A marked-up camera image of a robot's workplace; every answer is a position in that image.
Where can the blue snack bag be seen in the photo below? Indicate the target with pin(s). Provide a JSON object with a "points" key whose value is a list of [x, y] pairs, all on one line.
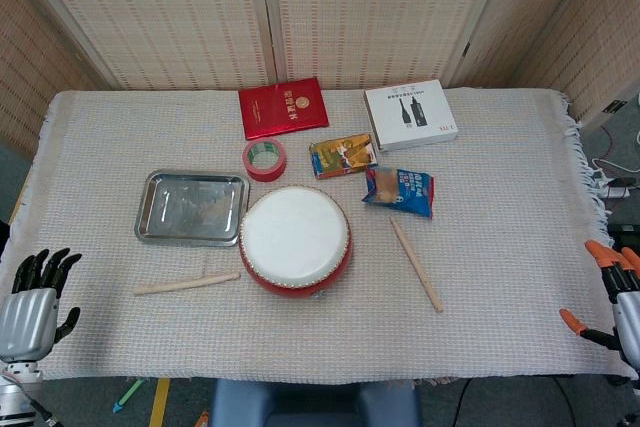
{"points": [[400, 192]]}

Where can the small orange object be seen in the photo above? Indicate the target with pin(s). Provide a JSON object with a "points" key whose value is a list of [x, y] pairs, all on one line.
{"points": [[202, 419]]}

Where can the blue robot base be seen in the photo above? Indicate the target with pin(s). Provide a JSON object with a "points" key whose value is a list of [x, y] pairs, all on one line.
{"points": [[300, 402]]}

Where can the red drum with white skin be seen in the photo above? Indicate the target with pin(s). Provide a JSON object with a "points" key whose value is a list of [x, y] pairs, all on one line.
{"points": [[295, 234]]}

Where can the rectangular metal tray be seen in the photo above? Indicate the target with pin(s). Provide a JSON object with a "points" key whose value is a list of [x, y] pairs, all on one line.
{"points": [[190, 209]]}

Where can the right silver orange-tipped robot hand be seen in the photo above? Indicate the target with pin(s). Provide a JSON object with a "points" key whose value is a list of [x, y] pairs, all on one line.
{"points": [[629, 317]]}

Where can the bamboo folding screen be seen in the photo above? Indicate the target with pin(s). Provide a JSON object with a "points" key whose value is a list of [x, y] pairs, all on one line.
{"points": [[175, 22]]}

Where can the green pen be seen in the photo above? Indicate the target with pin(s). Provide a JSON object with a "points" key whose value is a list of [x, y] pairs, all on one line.
{"points": [[127, 396]]}

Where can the wooden drumstick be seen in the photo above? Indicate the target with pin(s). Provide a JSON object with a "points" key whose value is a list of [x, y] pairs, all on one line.
{"points": [[416, 264], [185, 285]]}

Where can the white woven tablecloth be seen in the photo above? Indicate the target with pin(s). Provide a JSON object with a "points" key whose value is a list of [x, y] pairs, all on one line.
{"points": [[150, 332]]}

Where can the white power strip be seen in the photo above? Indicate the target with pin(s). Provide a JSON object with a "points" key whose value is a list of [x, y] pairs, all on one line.
{"points": [[617, 192]]}

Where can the red certificate booklet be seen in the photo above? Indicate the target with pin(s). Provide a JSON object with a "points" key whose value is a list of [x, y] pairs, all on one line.
{"points": [[282, 109]]}

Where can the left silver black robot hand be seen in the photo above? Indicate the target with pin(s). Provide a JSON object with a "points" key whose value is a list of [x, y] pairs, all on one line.
{"points": [[27, 319]]}

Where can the yellow snack packet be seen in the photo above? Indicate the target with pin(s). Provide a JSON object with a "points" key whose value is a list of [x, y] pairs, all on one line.
{"points": [[340, 157]]}

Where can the red tape roll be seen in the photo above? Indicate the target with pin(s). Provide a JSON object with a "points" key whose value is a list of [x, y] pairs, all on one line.
{"points": [[265, 175]]}

